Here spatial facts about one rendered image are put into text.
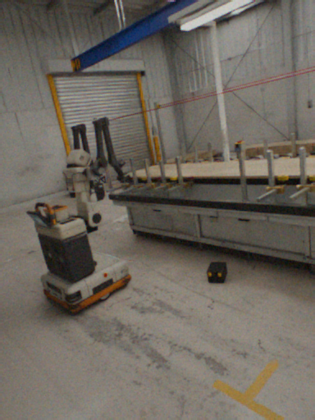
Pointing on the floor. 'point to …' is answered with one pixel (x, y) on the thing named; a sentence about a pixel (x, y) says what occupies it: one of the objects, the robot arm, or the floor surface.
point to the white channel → (214, 62)
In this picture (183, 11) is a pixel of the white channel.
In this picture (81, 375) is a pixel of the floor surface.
